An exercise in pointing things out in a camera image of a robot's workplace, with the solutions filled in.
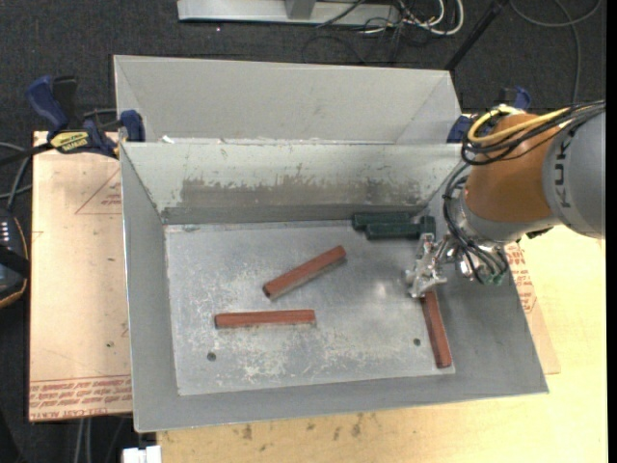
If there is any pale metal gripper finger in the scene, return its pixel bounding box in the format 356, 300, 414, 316
416, 232, 438, 266
403, 263, 450, 301

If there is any red-brown flat block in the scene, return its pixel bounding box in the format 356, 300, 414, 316
419, 288, 455, 370
213, 308, 318, 331
261, 244, 349, 303

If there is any grey metal bin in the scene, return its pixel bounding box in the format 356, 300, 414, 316
113, 54, 550, 434

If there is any brown cardboard board red print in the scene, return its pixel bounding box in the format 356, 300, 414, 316
28, 129, 563, 423

